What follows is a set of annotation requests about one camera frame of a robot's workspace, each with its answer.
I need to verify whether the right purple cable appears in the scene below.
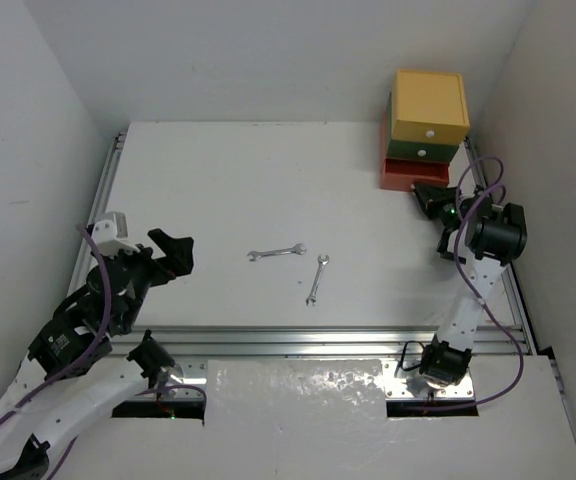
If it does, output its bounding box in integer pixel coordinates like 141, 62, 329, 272
397, 157, 525, 416

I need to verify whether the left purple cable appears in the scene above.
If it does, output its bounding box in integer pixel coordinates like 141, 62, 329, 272
0, 223, 209, 480

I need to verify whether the purple cable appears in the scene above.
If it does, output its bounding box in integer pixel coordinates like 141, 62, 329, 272
0, 223, 209, 480
397, 157, 525, 416

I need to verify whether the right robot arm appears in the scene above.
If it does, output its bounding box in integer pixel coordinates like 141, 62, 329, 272
396, 182, 527, 389

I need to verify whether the green drawer box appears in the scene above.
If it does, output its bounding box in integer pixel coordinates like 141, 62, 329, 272
384, 95, 466, 163

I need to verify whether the yellow drawer box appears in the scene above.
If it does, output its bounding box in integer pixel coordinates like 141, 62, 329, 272
391, 69, 470, 145

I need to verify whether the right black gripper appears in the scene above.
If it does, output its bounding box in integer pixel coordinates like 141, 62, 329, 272
414, 184, 463, 233

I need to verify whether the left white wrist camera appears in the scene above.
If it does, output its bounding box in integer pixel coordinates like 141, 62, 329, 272
91, 212, 133, 257

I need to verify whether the white foam sheet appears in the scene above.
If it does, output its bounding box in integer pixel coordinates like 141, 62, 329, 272
205, 359, 387, 425

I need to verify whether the aluminium front rail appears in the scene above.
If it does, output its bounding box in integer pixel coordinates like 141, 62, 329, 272
107, 324, 529, 401

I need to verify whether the red drawer box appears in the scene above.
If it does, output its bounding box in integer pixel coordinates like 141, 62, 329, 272
379, 114, 450, 192

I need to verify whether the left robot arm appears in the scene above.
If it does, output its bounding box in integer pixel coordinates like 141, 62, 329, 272
0, 221, 194, 479

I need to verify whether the horizontal silver wrench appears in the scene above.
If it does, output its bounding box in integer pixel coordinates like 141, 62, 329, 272
247, 243, 307, 262

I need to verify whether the diagonal silver wrench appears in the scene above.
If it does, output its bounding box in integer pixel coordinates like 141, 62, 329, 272
305, 255, 330, 306

